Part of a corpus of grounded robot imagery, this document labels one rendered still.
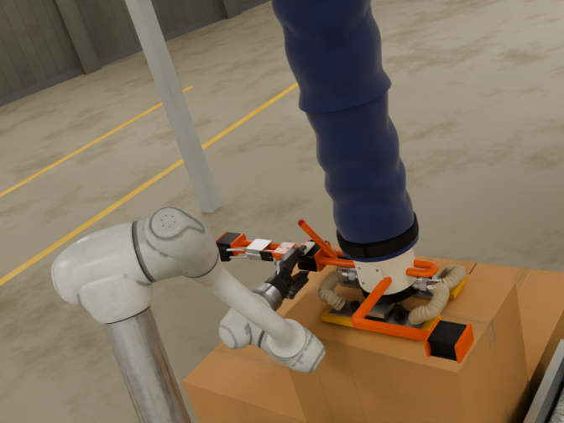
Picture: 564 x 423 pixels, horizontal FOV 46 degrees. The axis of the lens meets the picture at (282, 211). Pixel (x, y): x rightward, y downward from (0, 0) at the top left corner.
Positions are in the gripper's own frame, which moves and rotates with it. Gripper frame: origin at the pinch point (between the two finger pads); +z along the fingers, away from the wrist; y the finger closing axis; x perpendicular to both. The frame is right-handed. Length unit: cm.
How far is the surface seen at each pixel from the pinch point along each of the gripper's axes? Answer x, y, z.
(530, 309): 45, 54, 56
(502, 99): -86, 107, 392
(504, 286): 54, 14, 15
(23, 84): -959, 87, 498
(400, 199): 36.5, -22.3, -0.2
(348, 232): 24.7, -17.0, -9.9
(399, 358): 38.7, 14.1, -20.7
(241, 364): -46, 54, -3
